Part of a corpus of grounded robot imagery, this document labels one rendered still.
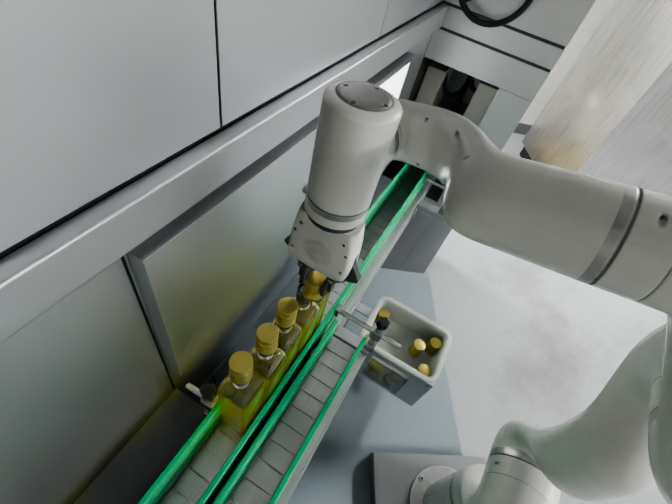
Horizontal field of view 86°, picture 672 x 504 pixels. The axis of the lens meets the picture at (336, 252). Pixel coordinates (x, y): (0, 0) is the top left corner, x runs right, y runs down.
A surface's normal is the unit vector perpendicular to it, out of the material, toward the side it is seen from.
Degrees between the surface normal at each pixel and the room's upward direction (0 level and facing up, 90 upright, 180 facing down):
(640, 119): 90
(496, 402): 0
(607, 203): 32
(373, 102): 2
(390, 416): 0
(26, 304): 90
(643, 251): 64
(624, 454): 48
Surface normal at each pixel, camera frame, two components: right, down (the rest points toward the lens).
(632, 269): -0.54, 0.45
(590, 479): -0.76, 0.42
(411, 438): 0.19, -0.64
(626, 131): -0.01, 0.76
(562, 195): -0.29, -0.35
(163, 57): 0.86, 0.48
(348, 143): -0.22, 0.71
